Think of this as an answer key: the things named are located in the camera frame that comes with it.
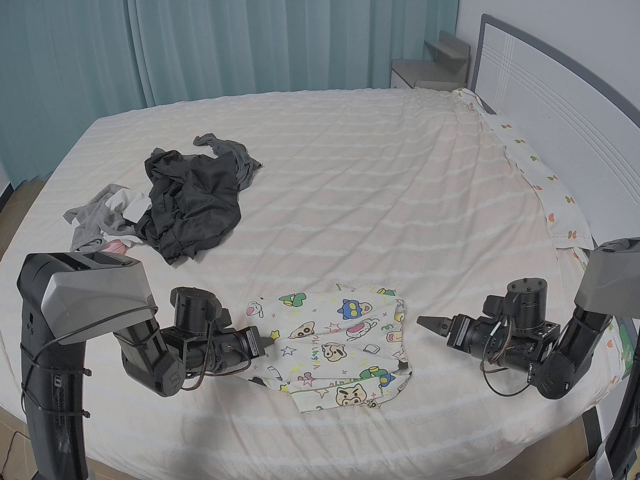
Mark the white printed pyjama top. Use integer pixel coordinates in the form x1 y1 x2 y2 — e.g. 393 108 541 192
235 283 413 414

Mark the black shirt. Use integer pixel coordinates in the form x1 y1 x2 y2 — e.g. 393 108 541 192
136 149 242 267

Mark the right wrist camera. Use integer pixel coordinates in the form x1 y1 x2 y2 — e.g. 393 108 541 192
481 294 509 322

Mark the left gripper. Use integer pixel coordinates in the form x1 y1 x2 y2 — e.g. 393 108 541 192
212 325 282 390

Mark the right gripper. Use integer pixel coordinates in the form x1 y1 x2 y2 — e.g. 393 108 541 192
447 314 504 364

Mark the bed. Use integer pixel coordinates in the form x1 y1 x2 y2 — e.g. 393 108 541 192
0 14 640 461

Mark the white printed pillow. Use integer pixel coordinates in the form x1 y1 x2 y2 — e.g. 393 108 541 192
452 87 596 250

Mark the black cable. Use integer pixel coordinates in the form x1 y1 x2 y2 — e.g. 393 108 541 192
479 355 532 397
182 355 252 393

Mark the grey bedside table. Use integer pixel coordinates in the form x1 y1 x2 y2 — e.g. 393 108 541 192
391 30 472 90

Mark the grey and white garment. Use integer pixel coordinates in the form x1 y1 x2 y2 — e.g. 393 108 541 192
64 183 153 253

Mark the dark grey garment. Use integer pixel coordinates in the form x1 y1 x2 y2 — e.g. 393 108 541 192
193 134 264 189

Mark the blue-green curtain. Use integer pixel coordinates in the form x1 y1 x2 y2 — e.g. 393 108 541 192
0 0 147 190
125 0 460 107

